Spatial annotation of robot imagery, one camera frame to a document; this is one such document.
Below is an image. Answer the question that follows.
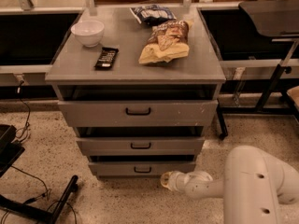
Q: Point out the grey bottom drawer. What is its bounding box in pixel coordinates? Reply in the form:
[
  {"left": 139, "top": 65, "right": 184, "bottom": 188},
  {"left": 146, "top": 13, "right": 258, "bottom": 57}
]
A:
[{"left": 88, "top": 155, "right": 195, "bottom": 177}]

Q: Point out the grey drawer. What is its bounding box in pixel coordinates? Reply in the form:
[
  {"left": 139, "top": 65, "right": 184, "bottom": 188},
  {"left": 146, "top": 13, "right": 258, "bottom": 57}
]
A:
[
  {"left": 77, "top": 127, "right": 204, "bottom": 156},
  {"left": 88, "top": 155, "right": 195, "bottom": 177},
  {"left": 58, "top": 91, "right": 218, "bottom": 127}
]

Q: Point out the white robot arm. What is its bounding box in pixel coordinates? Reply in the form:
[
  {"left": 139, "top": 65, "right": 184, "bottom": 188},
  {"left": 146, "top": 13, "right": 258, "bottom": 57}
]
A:
[{"left": 161, "top": 146, "right": 299, "bottom": 224}]

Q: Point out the grey middle drawer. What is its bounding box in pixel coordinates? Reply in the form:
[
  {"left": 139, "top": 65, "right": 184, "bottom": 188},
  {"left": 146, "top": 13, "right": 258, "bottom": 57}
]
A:
[{"left": 77, "top": 127, "right": 204, "bottom": 156}]

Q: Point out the grey top drawer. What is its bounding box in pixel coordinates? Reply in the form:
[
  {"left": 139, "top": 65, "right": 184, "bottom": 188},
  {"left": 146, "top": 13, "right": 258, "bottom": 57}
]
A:
[{"left": 58, "top": 91, "right": 218, "bottom": 127}]

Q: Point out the grey drawer cabinet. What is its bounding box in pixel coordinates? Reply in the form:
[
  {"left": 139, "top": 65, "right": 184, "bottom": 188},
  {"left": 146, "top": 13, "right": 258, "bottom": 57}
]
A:
[{"left": 45, "top": 6, "right": 226, "bottom": 179}]

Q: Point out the black candy bar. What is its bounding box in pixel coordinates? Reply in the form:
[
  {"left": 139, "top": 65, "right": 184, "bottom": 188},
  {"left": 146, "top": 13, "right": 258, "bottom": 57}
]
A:
[{"left": 94, "top": 47, "right": 119, "bottom": 70}]

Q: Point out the yellow brown chip bag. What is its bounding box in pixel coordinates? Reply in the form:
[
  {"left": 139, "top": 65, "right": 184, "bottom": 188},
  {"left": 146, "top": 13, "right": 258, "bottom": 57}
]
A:
[{"left": 138, "top": 20, "right": 193, "bottom": 64}]

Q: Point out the black equipment stand left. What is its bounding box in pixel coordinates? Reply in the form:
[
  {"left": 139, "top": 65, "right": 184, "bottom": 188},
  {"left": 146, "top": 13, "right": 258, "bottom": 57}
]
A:
[{"left": 0, "top": 123, "right": 79, "bottom": 224}]

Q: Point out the blue chip bag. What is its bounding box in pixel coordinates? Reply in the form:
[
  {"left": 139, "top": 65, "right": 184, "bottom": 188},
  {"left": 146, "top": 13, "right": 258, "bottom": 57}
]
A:
[{"left": 130, "top": 5, "right": 176, "bottom": 26}]

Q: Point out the white bowl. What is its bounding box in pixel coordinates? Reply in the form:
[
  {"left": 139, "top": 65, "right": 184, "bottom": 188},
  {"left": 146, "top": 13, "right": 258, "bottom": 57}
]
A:
[{"left": 71, "top": 21, "right": 105, "bottom": 47}]

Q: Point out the black stand with tray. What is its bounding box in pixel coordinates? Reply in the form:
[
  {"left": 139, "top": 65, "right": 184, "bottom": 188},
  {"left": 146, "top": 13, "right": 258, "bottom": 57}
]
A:
[{"left": 217, "top": 0, "right": 299, "bottom": 140}]

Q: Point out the black cable on floor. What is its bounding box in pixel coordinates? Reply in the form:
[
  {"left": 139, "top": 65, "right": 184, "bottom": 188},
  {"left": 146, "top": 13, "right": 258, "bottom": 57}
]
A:
[{"left": 14, "top": 79, "right": 32, "bottom": 143}]

